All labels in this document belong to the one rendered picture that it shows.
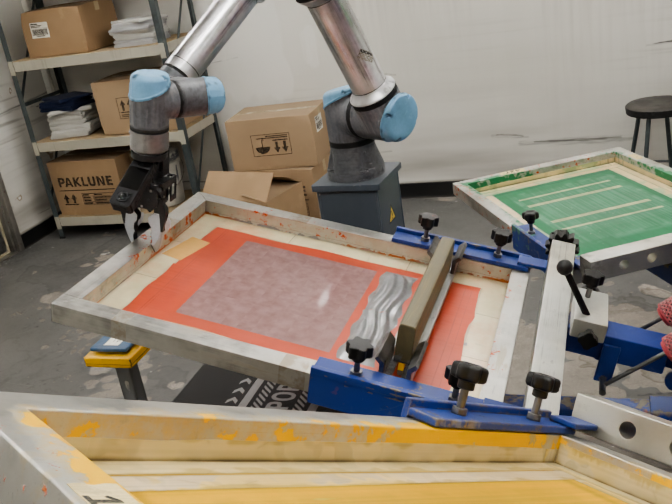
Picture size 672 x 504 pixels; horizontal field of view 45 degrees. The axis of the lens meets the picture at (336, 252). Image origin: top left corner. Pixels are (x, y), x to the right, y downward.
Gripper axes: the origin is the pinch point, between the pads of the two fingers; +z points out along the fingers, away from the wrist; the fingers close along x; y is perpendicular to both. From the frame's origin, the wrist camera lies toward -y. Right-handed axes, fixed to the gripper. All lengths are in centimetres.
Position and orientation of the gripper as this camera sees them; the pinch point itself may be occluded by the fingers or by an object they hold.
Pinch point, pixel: (143, 244)
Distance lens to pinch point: 171.5
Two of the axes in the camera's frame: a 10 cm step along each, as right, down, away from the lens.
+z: -1.1, 8.9, 4.4
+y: 2.9, -4.0, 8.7
